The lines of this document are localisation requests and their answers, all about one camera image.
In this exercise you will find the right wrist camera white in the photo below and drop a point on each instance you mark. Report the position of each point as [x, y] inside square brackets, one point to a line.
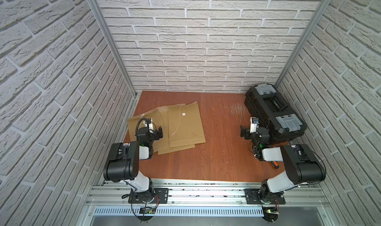
[254, 124]

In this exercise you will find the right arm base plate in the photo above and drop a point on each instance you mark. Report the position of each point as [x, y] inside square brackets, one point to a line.
[261, 196]

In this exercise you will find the middle brown file bag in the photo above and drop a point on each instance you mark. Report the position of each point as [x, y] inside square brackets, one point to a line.
[162, 146]

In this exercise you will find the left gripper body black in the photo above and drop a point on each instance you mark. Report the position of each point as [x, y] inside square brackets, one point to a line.
[158, 132]

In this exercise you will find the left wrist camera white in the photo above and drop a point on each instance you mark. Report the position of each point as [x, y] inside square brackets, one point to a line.
[150, 125]

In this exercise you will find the black plastic toolbox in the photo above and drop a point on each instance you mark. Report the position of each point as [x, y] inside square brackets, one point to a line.
[275, 114]

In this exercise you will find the aluminium rail frame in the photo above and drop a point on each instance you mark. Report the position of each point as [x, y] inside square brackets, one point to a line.
[189, 198]

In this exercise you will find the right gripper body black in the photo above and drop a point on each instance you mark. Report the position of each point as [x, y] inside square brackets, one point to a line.
[246, 132]

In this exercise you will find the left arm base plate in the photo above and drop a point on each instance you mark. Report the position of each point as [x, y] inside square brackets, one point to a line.
[160, 195]

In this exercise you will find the orange handled screwdriver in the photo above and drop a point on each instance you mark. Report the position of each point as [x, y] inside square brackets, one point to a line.
[274, 164]

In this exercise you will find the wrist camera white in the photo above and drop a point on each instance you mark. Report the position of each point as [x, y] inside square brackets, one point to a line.
[254, 124]
[150, 125]

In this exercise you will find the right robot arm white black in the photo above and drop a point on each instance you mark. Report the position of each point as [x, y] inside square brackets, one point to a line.
[302, 166]

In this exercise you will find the brown kraft file bag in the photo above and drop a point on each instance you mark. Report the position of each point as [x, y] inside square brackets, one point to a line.
[185, 125]

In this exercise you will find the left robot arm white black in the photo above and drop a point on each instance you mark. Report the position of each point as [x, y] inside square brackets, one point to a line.
[123, 162]

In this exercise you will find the left brown file bag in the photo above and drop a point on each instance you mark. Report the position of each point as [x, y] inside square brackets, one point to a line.
[132, 124]

